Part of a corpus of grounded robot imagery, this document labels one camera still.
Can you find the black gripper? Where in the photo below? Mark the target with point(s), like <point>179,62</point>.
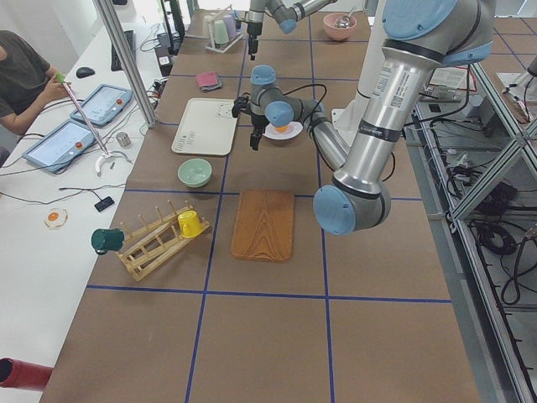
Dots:
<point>252,30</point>
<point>256,122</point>

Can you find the orange fruit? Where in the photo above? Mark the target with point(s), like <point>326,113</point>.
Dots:
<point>281,129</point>

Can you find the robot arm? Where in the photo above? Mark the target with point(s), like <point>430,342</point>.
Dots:
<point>420,36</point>
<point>286,17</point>

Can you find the cream bear tray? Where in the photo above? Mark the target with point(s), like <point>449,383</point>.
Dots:
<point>207,127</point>

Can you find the green plastic cup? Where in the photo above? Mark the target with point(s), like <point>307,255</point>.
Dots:
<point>220,34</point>

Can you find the purple plastic cup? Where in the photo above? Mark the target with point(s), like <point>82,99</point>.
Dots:
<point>230,24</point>

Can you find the white plate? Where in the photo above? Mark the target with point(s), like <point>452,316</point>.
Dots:
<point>295,128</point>

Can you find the pink cloth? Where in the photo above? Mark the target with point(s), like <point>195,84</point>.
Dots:
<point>208,81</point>

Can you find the green bowl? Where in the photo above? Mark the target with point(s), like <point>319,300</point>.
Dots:
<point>195,173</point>

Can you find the wooden cutting board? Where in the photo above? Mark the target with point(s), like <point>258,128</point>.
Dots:
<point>264,226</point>

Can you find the pink bowl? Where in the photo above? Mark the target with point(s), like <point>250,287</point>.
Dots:
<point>336,33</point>

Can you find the metal scoop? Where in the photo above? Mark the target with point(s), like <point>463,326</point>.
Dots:
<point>345,20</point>

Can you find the yellow mug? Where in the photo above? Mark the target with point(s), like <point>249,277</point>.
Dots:
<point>190,224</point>

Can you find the small metal cylinder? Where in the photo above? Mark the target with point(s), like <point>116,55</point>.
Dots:
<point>123,139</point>

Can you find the teach pendant tablet far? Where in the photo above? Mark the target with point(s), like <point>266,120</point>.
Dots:
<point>105,103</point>

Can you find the teach pendant tablet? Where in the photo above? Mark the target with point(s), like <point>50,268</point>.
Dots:
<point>105,103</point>
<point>60,147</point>

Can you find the wooden dish rack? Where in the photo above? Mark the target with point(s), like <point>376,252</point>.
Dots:
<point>153,244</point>

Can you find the small black device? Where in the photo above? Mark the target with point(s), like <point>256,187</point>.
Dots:
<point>104,204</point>

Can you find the black computer mouse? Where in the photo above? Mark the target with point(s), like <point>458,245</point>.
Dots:
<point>84,72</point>

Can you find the dark green mug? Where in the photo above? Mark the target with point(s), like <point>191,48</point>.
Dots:
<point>105,240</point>

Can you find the teach pendant tablet near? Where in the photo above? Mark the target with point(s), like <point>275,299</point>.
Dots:
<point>60,147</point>

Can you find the fried egg toy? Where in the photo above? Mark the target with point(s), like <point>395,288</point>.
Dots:
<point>56,218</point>

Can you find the seated person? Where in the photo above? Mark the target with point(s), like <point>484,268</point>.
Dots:
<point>28,83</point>

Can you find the red cylinder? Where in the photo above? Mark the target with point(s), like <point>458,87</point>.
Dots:
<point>24,375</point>

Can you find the white wire cup rack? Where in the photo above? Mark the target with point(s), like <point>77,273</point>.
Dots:
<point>208,25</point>

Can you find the aluminium frame post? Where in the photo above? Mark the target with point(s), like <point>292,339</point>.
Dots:
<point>114,29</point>

